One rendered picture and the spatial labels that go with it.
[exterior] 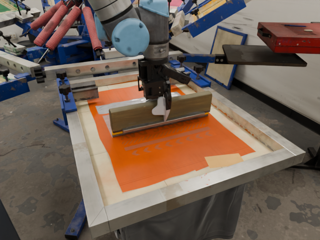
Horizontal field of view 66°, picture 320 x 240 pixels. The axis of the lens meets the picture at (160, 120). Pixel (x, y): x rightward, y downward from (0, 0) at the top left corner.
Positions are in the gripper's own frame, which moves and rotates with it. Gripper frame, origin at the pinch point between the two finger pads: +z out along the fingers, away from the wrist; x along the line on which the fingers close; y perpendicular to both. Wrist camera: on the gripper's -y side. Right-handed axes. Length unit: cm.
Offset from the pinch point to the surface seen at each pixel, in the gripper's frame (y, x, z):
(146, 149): 10.3, 9.8, 4.4
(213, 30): -199, -260, 44
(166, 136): 2.0, 6.2, 4.7
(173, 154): 3.8, 15.1, 4.6
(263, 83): -197, -142, 84
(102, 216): 27.6, 31.1, 0.1
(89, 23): 7, -85, -16
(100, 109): 18.0, -19.9, 4.0
